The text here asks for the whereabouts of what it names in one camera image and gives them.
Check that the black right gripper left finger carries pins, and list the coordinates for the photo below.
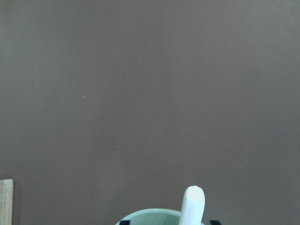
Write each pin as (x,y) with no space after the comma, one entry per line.
(125,222)

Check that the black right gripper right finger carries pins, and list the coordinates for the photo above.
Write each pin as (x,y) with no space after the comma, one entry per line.
(214,222)

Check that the white ceramic spoon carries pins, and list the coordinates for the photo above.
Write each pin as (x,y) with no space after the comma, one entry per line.
(192,206)

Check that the mint green bowl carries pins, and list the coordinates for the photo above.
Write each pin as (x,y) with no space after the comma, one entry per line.
(155,216)

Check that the wooden cutting board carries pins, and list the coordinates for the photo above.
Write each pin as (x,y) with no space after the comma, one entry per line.
(6,201)

